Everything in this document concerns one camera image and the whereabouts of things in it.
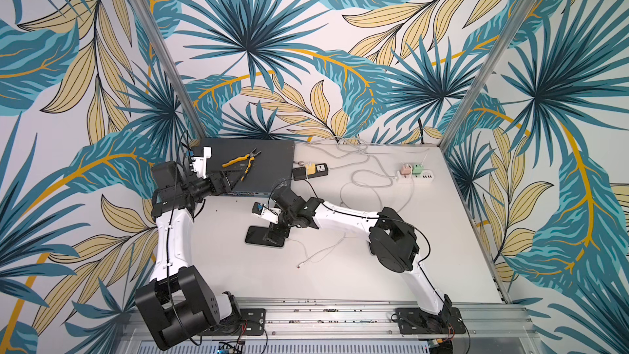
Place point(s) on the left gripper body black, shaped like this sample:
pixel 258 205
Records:
pixel 205 187

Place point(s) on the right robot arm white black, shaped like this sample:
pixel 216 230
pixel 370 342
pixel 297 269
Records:
pixel 392 240

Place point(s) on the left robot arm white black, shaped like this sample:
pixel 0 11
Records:
pixel 176 303

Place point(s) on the black phone left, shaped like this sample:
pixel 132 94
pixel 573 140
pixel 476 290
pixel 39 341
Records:
pixel 261 236

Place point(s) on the yellow black pliers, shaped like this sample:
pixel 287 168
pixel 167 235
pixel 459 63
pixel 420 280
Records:
pixel 245 162

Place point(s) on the white power strip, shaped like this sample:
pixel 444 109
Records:
pixel 424 178

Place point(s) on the green charger plug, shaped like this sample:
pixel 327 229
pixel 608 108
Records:
pixel 417 169

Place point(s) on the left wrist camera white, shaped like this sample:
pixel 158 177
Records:
pixel 198 165

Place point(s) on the dark grey network switch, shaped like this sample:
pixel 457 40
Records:
pixel 273 166

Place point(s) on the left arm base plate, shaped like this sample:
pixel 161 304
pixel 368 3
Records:
pixel 248 322

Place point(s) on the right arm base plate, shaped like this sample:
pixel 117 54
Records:
pixel 427 320

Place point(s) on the aluminium rail frame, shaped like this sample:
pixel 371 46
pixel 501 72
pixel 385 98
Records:
pixel 344 326

